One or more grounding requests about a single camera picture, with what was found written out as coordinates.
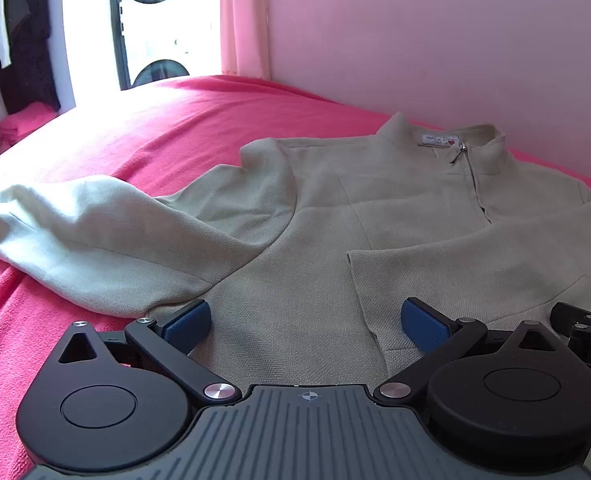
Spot pink curtain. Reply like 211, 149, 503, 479
220, 0, 272, 80

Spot beige zip-collar jacket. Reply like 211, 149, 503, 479
0, 111, 591, 480

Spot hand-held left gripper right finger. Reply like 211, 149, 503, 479
373, 296, 562, 406

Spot folded pink cloth stack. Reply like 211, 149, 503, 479
0, 101, 59, 152

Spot pink bed sheet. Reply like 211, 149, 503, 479
0, 74, 591, 480

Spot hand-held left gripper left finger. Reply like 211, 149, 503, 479
56, 299, 242, 407

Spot dark window frame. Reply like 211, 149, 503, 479
108, 0, 132, 92

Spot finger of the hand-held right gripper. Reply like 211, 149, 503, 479
550, 302, 591, 332

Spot dark hanging clothes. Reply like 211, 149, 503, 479
0, 0, 60, 115

